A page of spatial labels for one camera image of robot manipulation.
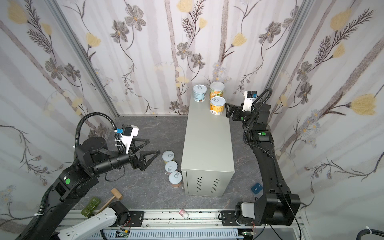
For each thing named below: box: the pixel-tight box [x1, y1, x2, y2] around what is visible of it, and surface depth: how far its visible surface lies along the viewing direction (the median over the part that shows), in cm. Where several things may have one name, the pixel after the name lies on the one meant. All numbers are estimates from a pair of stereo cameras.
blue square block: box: [251, 182, 263, 195], surface depth 84 cm
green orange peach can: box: [209, 81, 225, 100], surface depth 78 cm
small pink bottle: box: [178, 208, 190, 220], surface depth 76 cm
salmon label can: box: [168, 171, 183, 188], surface depth 84 cm
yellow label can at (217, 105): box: [209, 96, 226, 116], surface depth 74 cm
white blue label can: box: [192, 84, 208, 103], surface depth 80 cm
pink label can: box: [164, 160, 178, 176], surface depth 88 cm
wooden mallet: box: [96, 188, 123, 215], surface depth 82 cm
